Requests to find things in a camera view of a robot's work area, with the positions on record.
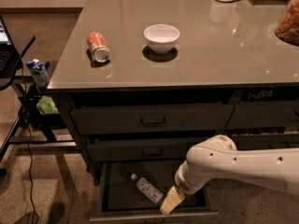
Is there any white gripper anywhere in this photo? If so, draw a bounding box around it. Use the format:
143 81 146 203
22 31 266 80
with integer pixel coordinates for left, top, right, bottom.
160 161 206 215

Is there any clear plastic water bottle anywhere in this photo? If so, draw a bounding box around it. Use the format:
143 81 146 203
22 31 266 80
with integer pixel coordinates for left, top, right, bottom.
131 174 164 205

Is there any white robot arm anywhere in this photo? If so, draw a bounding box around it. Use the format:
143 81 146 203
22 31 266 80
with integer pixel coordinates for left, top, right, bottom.
160 134 299 215

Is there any open bottom drawer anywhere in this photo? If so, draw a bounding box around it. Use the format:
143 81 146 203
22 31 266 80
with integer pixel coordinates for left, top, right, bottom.
90 160 218 224

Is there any top left drawer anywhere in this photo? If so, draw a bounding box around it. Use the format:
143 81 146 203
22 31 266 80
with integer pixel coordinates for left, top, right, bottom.
70 104 234 134

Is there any middle left drawer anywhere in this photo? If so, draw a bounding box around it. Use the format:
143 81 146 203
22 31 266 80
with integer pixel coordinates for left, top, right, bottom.
86 137 203 161

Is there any middle right drawer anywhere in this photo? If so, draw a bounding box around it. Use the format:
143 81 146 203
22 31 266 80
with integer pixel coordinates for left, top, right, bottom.
232 133 299 150

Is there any top right drawer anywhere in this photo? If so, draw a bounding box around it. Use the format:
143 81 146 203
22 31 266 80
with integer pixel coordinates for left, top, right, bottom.
227 101 299 129

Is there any black side table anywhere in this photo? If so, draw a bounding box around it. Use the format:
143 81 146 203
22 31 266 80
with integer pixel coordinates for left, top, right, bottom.
0 34 73 160

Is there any green snack bag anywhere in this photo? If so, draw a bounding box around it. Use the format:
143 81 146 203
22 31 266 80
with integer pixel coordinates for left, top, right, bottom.
36 96 59 115

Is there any white bowl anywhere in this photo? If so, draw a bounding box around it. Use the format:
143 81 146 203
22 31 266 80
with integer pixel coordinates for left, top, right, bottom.
144 24 180 54

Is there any orange soda can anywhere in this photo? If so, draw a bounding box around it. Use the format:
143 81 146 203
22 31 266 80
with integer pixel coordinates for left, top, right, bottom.
87 32 110 63

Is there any jar of snacks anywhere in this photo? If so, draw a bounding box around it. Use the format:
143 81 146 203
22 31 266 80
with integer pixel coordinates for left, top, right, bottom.
275 0 299 46

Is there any black laptop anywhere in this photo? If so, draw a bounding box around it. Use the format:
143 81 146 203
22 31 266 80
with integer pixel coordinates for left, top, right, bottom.
0 16 16 71

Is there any black cable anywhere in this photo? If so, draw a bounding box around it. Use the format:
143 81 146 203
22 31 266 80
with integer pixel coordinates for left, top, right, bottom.
18 56 40 224

